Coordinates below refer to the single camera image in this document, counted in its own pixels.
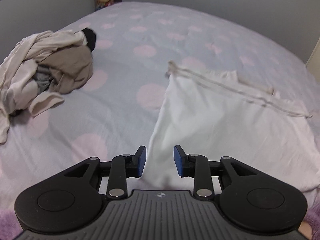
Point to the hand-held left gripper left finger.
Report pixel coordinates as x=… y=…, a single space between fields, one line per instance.
x=142 y=160

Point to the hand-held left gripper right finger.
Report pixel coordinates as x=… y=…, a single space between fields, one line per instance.
x=178 y=160

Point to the white garment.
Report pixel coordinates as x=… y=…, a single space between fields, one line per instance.
x=212 y=120

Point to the pile of beige clothes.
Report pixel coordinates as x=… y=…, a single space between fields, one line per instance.
x=20 y=62

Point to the polka dot bed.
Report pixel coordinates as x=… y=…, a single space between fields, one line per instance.
x=120 y=80

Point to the grey garment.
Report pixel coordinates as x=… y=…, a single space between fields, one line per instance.
x=43 y=78

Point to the black garment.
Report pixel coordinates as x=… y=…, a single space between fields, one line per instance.
x=90 y=38

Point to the cream wardrobe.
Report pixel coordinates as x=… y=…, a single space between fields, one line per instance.
x=314 y=60

